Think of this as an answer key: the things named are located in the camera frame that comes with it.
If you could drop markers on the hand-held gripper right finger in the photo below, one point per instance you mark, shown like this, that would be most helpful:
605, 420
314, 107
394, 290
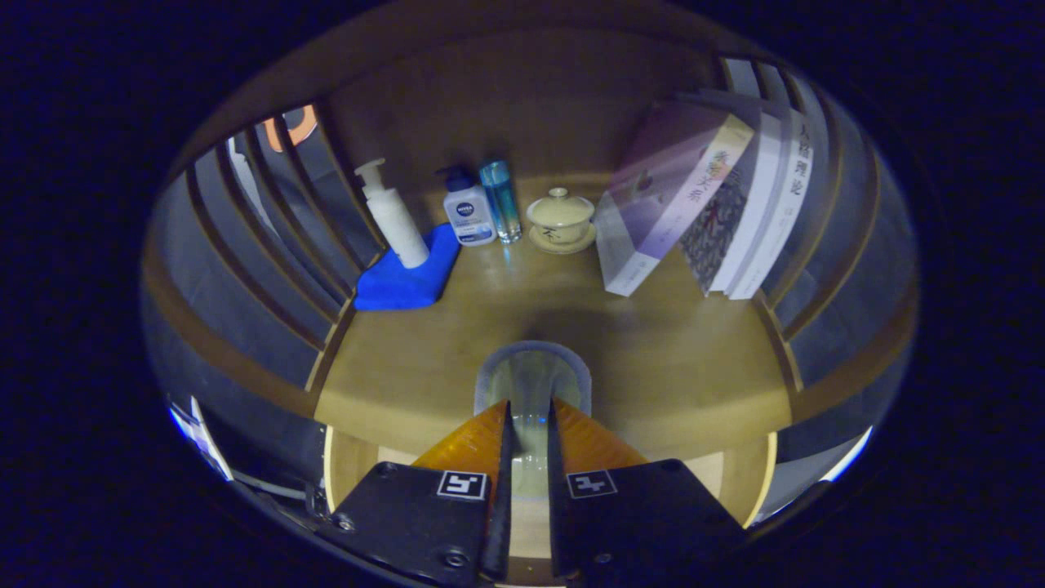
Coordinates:
559, 490

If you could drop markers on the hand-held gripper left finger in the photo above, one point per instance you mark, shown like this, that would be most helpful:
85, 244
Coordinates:
498, 490

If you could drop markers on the wooden countertop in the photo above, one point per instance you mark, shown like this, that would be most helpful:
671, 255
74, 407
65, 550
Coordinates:
669, 367

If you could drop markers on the brown wooden cabinet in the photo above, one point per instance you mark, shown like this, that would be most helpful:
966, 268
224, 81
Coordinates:
522, 98

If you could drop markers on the blue folded cloth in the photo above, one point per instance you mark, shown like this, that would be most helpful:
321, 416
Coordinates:
400, 282

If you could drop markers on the beige lidded tea cup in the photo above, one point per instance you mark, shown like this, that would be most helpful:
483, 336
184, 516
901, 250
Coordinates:
560, 216

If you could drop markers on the white bottle blue cap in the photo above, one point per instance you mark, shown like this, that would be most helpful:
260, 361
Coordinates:
467, 216

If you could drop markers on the white pump bottle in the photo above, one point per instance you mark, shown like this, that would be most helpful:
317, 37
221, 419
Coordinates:
396, 220

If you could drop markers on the slim teal bottle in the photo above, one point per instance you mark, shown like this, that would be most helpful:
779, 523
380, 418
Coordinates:
500, 200

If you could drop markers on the patterned cover book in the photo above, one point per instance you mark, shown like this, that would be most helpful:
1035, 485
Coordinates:
718, 229

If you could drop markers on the purple cover book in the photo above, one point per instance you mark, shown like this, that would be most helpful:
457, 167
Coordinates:
661, 196

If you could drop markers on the white spine book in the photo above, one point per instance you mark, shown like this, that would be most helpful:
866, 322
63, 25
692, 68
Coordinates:
784, 204

